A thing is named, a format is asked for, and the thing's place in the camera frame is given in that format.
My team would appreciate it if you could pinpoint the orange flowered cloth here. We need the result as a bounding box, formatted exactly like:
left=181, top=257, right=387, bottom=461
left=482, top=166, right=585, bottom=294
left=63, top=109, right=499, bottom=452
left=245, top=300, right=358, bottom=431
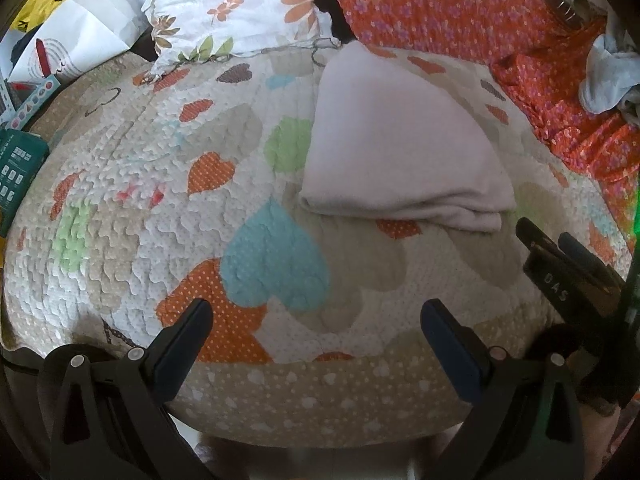
left=310, top=0, right=640, bottom=233

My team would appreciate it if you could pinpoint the white paper bag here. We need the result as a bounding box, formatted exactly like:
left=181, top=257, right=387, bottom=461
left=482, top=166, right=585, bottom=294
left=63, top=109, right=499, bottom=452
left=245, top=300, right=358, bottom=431
left=7, top=0, right=151, bottom=86

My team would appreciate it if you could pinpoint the light blue dotted box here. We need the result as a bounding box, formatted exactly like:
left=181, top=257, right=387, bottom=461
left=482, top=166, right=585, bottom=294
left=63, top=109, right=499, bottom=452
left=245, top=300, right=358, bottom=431
left=0, top=74, right=63, bottom=128

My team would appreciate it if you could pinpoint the pale pink floral print shirt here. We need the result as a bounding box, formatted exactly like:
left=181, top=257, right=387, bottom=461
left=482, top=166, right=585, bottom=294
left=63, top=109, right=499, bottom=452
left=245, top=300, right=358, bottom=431
left=298, top=41, right=517, bottom=234

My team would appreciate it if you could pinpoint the person's right forearm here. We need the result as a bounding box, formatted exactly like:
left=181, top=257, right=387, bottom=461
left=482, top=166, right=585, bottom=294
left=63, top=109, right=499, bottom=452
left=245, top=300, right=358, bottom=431
left=580, top=400, right=628, bottom=480

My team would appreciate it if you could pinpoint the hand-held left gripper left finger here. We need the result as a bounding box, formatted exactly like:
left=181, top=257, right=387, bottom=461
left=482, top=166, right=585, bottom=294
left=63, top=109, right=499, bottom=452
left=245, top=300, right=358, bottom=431
left=50, top=298, right=216, bottom=480

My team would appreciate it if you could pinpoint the pale blue crumpled cloth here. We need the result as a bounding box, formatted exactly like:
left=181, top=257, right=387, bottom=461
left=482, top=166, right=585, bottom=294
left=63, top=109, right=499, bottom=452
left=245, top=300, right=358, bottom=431
left=579, top=25, right=640, bottom=126

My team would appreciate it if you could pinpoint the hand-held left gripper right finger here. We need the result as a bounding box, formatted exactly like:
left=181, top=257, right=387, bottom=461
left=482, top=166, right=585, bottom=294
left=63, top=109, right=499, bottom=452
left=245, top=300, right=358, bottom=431
left=420, top=298, right=586, bottom=480

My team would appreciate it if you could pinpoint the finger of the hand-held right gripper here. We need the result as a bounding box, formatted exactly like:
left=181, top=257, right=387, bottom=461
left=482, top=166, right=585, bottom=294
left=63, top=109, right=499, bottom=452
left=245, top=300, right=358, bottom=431
left=516, top=216, right=562, bottom=262
left=559, top=232, right=624, bottom=292

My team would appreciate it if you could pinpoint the teal cardboard box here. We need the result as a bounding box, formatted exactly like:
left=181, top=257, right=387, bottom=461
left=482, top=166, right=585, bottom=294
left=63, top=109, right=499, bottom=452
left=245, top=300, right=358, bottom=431
left=0, top=129, right=51, bottom=238

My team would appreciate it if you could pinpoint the heart pattern quilt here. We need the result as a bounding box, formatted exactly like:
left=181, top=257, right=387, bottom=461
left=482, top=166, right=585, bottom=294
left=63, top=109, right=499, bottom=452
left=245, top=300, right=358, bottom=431
left=0, top=42, right=636, bottom=448

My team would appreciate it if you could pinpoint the white floral pillow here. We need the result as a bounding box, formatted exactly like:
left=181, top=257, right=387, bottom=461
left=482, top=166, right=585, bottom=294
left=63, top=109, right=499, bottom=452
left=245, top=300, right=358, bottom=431
left=139, top=0, right=333, bottom=77

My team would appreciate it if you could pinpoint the yellow plastic bag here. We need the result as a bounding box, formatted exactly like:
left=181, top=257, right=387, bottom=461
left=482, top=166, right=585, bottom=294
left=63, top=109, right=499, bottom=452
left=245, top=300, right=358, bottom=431
left=0, top=0, right=81, bottom=48

